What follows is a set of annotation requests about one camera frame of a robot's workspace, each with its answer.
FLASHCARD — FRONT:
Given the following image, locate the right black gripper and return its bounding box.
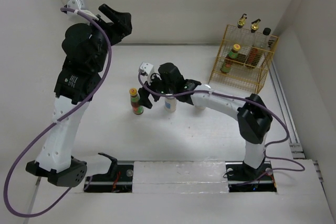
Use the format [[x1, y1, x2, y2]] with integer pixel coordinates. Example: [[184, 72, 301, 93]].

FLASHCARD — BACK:
[[137, 71, 175, 109]]

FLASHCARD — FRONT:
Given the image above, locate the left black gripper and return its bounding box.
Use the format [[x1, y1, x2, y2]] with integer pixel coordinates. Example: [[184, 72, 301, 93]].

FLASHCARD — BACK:
[[80, 5, 131, 72]]

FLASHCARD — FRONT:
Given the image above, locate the chili sauce bottle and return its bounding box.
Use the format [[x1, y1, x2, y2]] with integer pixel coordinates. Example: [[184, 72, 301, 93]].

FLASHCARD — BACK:
[[220, 44, 241, 73], [129, 88, 144, 115]]

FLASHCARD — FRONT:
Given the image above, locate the square bottle dark residue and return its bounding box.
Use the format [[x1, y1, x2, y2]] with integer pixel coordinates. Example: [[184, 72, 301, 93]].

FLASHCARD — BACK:
[[245, 19, 261, 68]]

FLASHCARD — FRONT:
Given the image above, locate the dark soy sauce bottle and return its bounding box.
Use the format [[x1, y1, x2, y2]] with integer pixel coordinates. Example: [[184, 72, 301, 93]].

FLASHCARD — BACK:
[[245, 27, 271, 69]]

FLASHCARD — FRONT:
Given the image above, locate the clear gold spout bottle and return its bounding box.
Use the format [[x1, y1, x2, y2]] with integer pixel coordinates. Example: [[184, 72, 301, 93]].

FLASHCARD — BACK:
[[237, 14, 247, 29]]

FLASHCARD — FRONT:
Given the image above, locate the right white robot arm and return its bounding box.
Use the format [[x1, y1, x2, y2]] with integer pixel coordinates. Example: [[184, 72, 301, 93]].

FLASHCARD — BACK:
[[138, 62, 272, 179]]

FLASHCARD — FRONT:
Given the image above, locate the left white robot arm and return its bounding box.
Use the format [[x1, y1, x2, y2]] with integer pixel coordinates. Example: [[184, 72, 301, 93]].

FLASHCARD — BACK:
[[26, 4, 132, 188]]

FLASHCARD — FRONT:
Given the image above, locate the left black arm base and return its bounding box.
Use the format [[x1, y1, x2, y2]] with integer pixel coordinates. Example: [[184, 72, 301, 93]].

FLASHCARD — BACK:
[[83, 153, 134, 194]]

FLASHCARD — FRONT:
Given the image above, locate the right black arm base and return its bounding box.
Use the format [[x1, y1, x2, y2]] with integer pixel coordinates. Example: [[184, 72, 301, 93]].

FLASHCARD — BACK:
[[223, 161, 277, 193]]

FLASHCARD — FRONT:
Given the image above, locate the left silver lid jar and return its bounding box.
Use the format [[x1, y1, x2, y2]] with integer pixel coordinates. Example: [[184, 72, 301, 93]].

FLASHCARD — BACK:
[[164, 97, 177, 113]]

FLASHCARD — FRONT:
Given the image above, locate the silver lid jar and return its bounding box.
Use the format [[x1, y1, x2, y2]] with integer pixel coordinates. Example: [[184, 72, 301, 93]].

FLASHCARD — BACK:
[[195, 105, 206, 110], [164, 97, 177, 113]]

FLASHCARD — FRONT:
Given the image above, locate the right silver lid jar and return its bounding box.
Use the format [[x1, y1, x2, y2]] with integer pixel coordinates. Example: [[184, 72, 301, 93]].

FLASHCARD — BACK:
[[195, 105, 206, 110]]

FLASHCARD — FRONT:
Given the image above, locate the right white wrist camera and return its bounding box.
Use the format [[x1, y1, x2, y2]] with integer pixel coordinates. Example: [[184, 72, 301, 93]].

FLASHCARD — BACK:
[[139, 62, 154, 83]]

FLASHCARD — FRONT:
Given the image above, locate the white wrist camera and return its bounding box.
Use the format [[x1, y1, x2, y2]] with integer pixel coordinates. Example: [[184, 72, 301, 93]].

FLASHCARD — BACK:
[[65, 0, 95, 18], [139, 62, 154, 83]]

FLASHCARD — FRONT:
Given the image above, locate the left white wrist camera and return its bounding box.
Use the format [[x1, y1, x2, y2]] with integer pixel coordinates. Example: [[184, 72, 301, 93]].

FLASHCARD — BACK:
[[65, 0, 95, 18]]

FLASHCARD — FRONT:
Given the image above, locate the metal mounting rail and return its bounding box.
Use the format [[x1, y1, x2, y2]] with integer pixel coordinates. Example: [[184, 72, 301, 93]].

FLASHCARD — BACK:
[[118, 160, 246, 185]]

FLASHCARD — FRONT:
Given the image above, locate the yellow wire rack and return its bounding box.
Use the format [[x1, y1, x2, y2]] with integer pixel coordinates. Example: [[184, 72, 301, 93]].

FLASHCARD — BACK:
[[208, 25, 279, 93]]

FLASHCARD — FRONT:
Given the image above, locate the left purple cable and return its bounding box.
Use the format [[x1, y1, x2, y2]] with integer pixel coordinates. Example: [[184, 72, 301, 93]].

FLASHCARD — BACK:
[[3, 7, 114, 218]]

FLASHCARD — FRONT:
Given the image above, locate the purple cable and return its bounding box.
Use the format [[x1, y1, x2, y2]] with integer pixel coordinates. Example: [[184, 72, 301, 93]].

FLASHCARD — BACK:
[[138, 69, 306, 185], [3, 7, 114, 218]]

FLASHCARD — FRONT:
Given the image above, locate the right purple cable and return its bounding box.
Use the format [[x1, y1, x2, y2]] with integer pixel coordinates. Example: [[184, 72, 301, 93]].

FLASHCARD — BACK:
[[138, 69, 306, 185]]

